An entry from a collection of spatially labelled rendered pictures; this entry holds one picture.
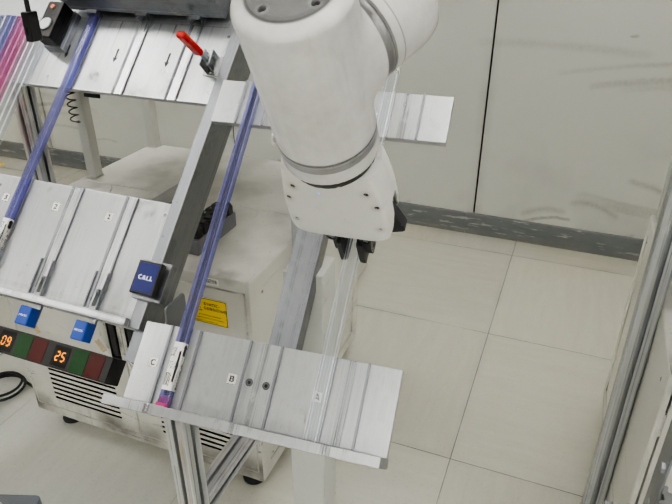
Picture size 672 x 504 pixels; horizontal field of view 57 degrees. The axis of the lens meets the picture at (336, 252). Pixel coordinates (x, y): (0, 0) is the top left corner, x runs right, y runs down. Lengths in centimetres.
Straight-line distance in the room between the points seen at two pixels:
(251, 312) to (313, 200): 73
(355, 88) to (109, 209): 69
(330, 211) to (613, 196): 224
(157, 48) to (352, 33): 79
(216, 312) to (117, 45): 54
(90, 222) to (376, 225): 62
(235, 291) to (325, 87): 87
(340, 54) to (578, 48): 220
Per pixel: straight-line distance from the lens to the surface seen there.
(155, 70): 116
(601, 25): 258
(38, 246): 113
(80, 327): 102
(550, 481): 175
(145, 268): 94
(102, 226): 107
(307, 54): 41
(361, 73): 45
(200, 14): 116
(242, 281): 124
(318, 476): 110
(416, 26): 48
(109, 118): 356
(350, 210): 56
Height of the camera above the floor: 125
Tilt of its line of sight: 28 degrees down
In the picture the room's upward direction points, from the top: straight up
